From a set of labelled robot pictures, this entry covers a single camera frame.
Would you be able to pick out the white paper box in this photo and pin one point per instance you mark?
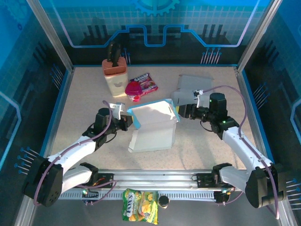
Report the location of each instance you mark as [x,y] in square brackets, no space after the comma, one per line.
[190,82]

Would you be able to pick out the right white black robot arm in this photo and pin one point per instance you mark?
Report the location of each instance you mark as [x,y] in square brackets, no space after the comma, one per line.
[247,146]

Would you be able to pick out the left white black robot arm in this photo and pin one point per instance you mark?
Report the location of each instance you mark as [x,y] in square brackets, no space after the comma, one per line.
[70,153]

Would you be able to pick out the pink yoghurt cup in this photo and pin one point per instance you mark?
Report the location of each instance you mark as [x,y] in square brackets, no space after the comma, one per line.
[133,91]

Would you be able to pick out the beige knife block brown top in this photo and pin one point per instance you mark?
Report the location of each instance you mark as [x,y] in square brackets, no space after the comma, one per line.
[116,82]

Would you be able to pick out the red candy bag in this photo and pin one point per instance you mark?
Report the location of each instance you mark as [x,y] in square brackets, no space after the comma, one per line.
[147,82]

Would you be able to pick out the aluminium mounting beam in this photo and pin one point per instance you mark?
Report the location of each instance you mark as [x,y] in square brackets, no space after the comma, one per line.
[152,176]

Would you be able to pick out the small circuit board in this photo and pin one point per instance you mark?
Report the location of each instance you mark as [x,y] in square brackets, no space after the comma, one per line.
[90,194]
[222,196]

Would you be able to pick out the yellow candy bag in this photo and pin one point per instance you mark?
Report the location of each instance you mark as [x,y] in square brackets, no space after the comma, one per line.
[140,207]

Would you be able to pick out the black round knob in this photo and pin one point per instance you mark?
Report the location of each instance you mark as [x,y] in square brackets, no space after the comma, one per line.
[163,201]

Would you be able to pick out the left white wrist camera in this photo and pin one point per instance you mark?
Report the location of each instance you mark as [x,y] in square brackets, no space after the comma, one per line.
[117,109]

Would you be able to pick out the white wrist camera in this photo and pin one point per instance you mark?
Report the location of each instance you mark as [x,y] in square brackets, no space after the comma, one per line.
[117,109]
[202,99]

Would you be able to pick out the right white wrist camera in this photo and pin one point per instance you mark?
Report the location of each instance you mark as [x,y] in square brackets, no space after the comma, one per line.
[202,99]

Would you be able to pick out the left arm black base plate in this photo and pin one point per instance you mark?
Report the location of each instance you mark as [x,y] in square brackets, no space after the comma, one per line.
[107,180]

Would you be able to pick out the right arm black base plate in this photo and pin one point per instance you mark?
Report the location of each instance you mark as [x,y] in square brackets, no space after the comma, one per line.
[204,180]

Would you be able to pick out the aluminium frame post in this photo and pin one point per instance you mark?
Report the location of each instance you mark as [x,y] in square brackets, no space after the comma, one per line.
[54,42]
[256,40]

